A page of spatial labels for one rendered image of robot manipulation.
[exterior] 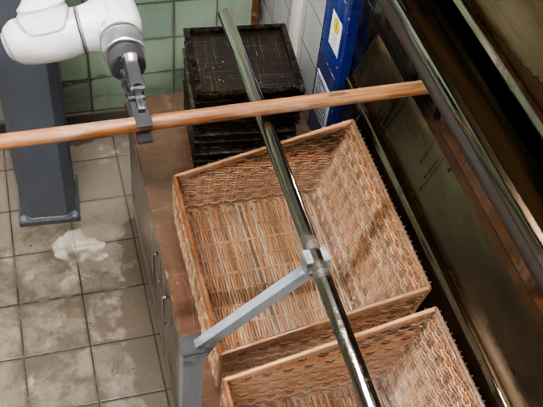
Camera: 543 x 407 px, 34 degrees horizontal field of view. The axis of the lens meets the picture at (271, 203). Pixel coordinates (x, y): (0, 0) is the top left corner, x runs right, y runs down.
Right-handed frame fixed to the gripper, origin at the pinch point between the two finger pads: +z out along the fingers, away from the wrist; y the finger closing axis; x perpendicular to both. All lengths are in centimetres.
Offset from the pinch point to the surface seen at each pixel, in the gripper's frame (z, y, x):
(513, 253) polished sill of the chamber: 43, 3, -60
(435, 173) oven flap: 10, 16, -61
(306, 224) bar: 30.0, 1.3, -24.4
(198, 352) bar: 38.5, 23.6, -3.2
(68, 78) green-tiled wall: -123, 92, 7
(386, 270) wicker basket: 14, 44, -54
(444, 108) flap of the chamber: 29, -23, -46
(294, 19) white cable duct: -81, 43, -60
